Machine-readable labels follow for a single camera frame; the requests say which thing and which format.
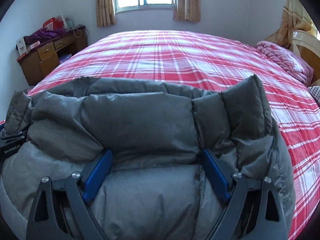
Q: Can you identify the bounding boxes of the books in desk shelf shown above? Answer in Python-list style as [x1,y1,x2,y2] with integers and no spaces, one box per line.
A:
[59,54,72,64]

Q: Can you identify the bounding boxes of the red plaid bed sheet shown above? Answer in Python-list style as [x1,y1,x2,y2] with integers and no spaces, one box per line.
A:
[30,30,319,239]

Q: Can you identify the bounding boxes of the wooden headboard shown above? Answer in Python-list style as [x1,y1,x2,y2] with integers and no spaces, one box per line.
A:
[291,30,320,86]

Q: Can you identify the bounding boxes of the beige curtain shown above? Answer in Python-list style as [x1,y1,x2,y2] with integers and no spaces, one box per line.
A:
[174,0,201,23]
[95,0,116,28]

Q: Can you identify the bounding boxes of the white carton on desk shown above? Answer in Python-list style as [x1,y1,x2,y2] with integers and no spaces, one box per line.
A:
[16,37,27,56]

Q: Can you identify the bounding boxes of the purple garment on desk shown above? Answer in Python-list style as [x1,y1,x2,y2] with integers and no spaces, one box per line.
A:
[23,28,66,45]

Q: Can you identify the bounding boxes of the grey puffer jacket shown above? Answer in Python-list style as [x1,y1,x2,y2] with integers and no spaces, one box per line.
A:
[1,75,296,239]

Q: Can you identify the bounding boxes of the striped pillow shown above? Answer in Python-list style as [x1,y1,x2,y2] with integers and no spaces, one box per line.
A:
[308,86,320,105]

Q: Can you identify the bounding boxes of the pink folded blanket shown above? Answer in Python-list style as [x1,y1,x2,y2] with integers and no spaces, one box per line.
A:
[257,41,313,87]

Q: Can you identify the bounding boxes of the yellow drape by headboard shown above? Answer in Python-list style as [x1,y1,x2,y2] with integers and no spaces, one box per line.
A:
[266,0,318,48]

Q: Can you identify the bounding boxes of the red box on desk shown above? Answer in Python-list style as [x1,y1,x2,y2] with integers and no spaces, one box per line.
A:
[43,17,64,30]

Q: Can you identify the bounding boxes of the right beige curtain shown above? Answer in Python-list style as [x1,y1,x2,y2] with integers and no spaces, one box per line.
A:
[174,0,201,23]

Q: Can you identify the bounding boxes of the left beige curtain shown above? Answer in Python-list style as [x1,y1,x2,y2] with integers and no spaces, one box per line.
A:
[95,0,116,28]

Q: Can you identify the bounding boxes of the brown wooden desk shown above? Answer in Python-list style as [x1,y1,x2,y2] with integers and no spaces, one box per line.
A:
[17,25,88,86]

